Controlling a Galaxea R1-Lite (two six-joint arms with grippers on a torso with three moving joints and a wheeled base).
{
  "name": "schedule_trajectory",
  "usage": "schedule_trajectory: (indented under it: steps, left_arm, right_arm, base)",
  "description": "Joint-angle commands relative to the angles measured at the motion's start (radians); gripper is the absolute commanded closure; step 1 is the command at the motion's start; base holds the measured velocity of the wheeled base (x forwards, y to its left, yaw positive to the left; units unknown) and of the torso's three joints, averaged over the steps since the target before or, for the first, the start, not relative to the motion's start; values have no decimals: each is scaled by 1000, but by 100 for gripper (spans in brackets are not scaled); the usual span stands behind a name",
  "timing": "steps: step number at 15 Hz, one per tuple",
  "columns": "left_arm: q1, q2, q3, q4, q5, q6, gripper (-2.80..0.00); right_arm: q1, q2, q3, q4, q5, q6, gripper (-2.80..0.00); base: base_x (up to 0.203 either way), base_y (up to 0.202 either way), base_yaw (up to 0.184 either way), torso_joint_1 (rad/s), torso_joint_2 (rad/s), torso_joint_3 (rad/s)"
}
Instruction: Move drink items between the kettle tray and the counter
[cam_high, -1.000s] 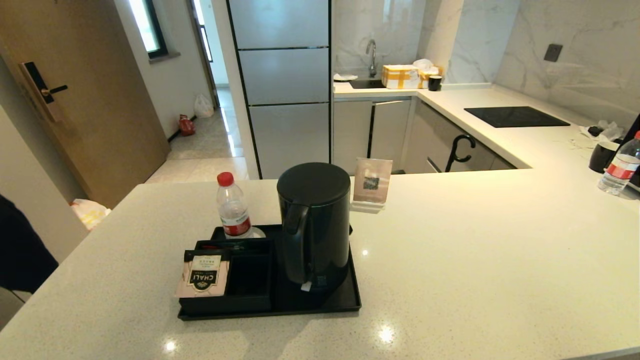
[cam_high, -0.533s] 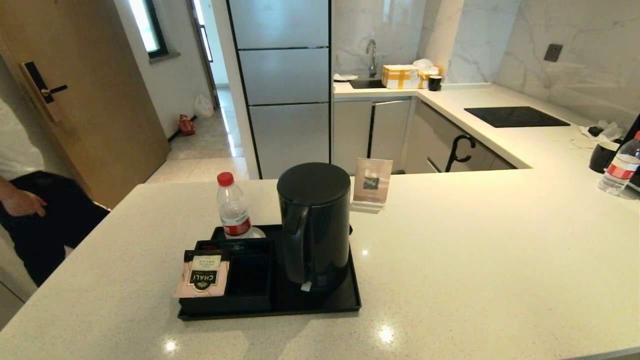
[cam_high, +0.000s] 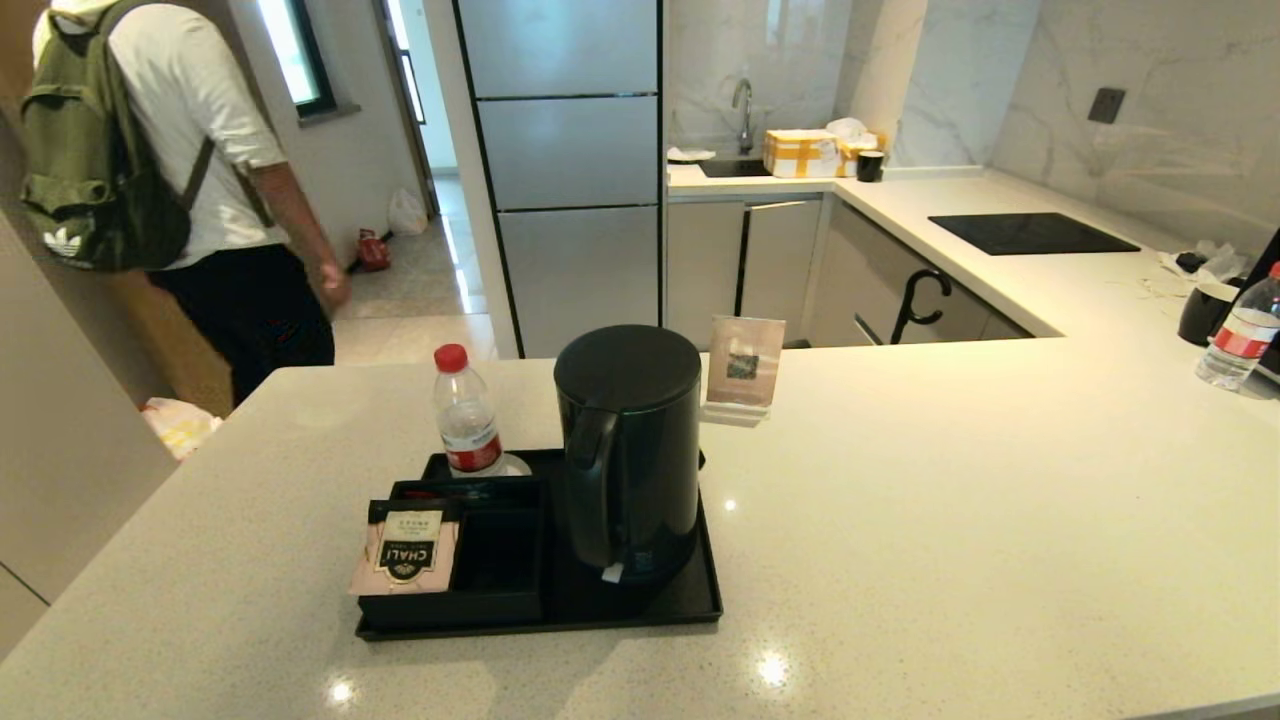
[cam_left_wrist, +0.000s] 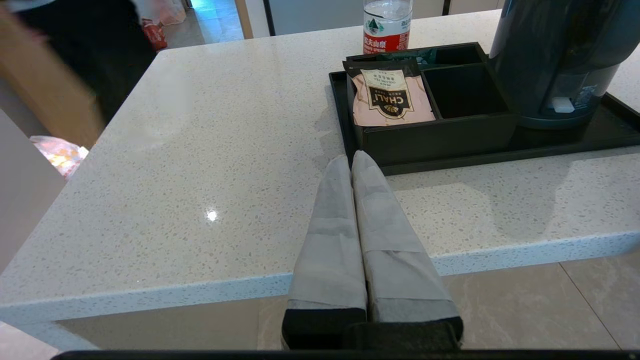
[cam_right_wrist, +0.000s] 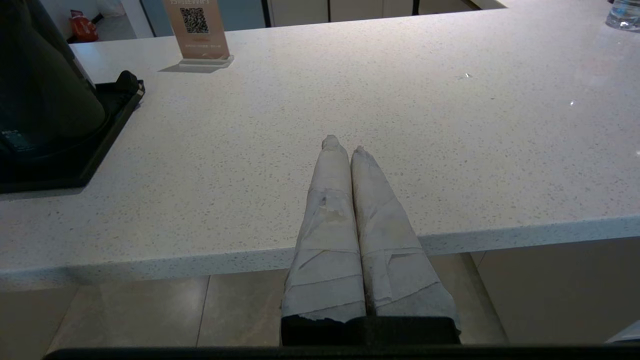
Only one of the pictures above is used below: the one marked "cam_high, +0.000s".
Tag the person right hand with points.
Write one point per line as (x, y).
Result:
(335, 290)

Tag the pink and black tea sachet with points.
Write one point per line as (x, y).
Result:
(410, 555)

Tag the black electric kettle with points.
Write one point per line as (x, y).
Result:
(640, 450)

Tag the person right forearm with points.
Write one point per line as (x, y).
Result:
(295, 215)

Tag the red-capped water bottle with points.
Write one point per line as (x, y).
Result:
(465, 420)

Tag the small black cup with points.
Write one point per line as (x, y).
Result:
(870, 167)

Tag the red bag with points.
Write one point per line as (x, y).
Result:
(376, 252)

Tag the person in white shirt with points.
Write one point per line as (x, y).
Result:
(250, 310)

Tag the wooden door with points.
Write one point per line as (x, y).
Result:
(180, 345)

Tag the white and yellow plastic bag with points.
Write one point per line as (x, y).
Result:
(180, 430)

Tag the black framed window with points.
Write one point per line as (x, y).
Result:
(300, 50)

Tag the silver refrigerator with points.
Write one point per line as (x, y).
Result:
(570, 150)

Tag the green backpack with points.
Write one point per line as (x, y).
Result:
(90, 160)

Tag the black compartment organizer box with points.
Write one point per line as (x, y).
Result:
(500, 605)

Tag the white dish by sink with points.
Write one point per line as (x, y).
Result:
(690, 155)

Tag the acrylic QR code sign stand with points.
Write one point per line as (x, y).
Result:
(745, 365)

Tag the kitchen sink basin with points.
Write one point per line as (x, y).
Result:
(735, 169)

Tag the black serving tray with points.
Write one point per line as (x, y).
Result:
(640, 610)

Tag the grey kitchen cabinet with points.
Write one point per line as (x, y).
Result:
(780, 260)

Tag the chrome sink faucet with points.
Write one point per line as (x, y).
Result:
(745, 110)

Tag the cardboard box with yellow tape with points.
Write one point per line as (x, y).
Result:
(800, 155)

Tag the crumpled white bag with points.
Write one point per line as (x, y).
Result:
(848, 128)

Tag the small yellow taped box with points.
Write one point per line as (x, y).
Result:
(860, 158)

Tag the black induction cooktop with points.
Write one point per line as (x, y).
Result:
(1030, 235)

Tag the black mug white inside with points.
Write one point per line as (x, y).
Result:
(1205, 320)

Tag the crumpled clear plastic wrap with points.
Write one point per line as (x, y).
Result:
(1215, 262)

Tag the grey wall socket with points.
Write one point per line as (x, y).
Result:
(1106, 106)

